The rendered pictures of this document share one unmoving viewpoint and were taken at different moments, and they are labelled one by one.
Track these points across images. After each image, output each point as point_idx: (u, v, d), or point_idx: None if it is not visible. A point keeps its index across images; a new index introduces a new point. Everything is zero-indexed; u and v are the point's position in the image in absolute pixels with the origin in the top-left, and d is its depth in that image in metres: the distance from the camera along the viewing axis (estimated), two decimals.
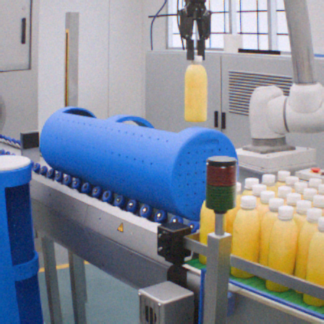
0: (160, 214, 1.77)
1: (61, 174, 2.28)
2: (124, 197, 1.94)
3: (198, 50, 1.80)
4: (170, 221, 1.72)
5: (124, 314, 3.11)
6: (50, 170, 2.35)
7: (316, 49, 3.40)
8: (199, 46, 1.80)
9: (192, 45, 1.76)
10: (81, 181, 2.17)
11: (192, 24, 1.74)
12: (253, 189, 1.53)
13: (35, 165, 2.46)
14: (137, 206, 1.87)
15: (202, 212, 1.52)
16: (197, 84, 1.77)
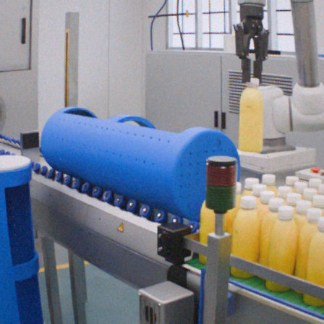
0: (160, 214, 1.77)
1: (61, 176, 2.28)
2: (124, 199, 1.94)
3: (254, 73, 1.63)
4: (171, 220, 1.73)
5: (124, 314, 3.11)
6: (51, 170, 2.35)
7: None
8: (255, 68, 1.63)
9: (248, 66, 1.59)
10: (81, 183, 2.17)
11: (248, 42, 1.58)
12: (253, 189, 1.53)
13: (35, 165, 2.46)
14: (135, 208, 1.87)
15: (202, 212, 1.52)
16: None
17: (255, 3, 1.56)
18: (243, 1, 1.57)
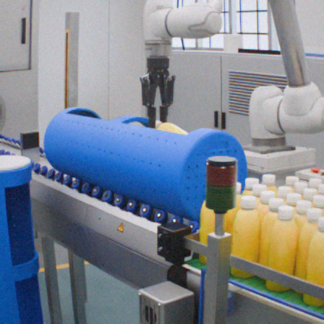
0: (160, 215, 1.77)
1: (56, 180, 2.28)
2: (119, 206, 1.93)
3: (160, 117, 1.92)
4: (176, 215, 1.72)
5: (124, 314, 3.11)
6: (51, 171, 2.34)
7: (316, 49, 3.40)
8: (161, 113, 1.91)
9: (153, 113, 1.87)
10: (76, 189, 2.17)
11: (153, 92, 1.86)
12: (253, 189, 1.53)
13: (35, 165, 2.46)
14: (129, 211, 1.89)
15: (202, 212, 1.52)
16: None
17: (160, 56, 1.82)
18: (149, 54, 1.82)
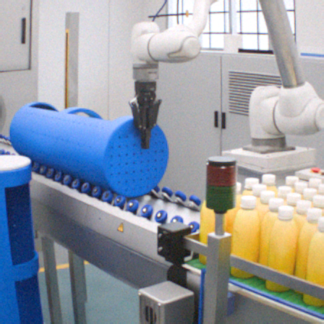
0: (160, 216, 1.77)
1: (54, 178, 2.30)
2: (119, 195, 1.96)
3: (147, 139, 1.99)
4: None
5: (124, 314, 3.11)
6: (49, 175, 2.34)
7: (316, 49, 3.40)
8: (146, 135, 1.99)
9: None
10: (73, 188, 2.18)
11: (147, 113, 2.00)
12: (253, 189, 1.53)
13: (35, 167, 2.46)
14: (128, 211, 1.89)
15: (202, 212, 1.52)
16: None
17: None
18: None
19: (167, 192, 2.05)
